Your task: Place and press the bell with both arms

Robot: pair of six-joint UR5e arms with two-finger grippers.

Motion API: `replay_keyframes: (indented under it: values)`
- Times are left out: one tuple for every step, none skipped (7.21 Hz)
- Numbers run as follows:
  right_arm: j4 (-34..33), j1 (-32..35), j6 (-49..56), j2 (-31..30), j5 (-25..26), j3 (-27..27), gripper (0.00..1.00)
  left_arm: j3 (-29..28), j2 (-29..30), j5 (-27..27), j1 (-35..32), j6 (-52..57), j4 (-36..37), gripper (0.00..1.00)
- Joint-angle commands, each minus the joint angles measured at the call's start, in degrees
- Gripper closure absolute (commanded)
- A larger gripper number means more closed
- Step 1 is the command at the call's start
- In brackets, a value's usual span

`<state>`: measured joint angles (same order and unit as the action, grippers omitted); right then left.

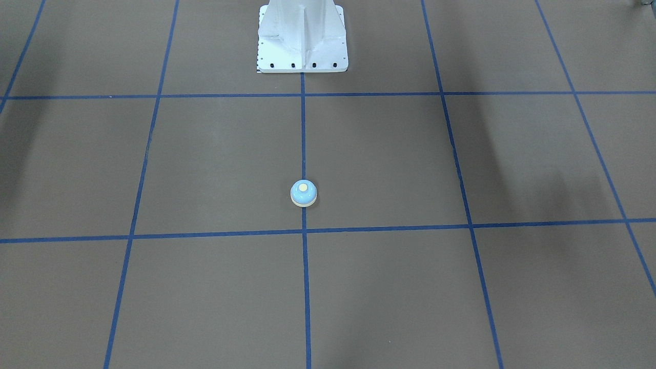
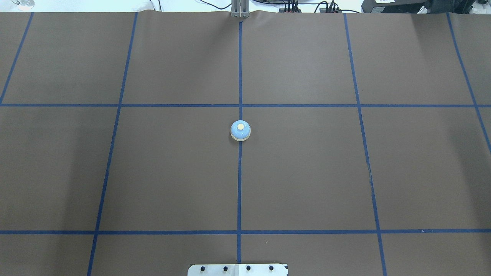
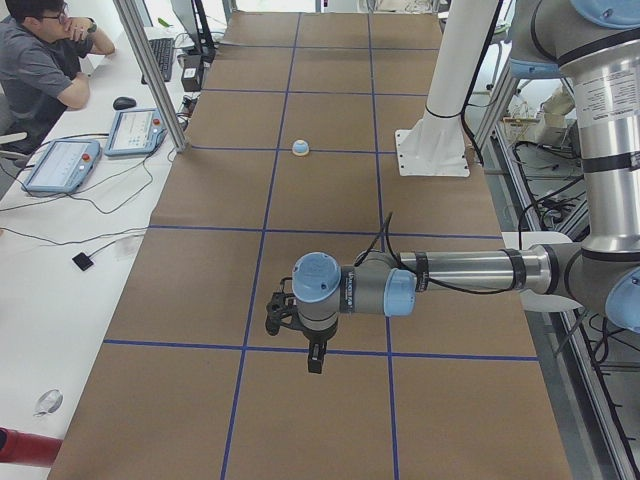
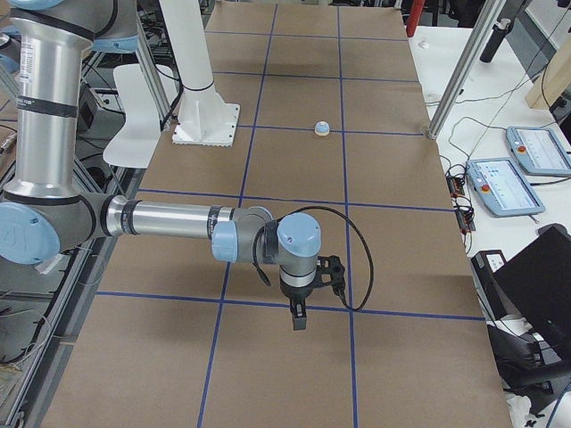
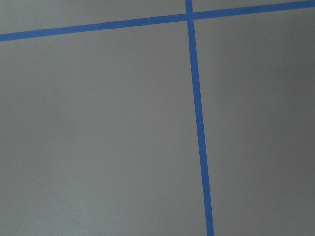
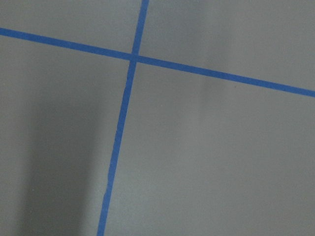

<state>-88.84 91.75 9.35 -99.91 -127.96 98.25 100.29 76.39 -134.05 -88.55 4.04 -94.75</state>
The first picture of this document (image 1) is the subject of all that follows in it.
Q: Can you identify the blue desk bell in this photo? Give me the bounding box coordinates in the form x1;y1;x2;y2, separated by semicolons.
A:
289;179;318;208

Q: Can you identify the white pedestal column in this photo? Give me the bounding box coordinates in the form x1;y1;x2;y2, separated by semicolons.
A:
256;1;349;73

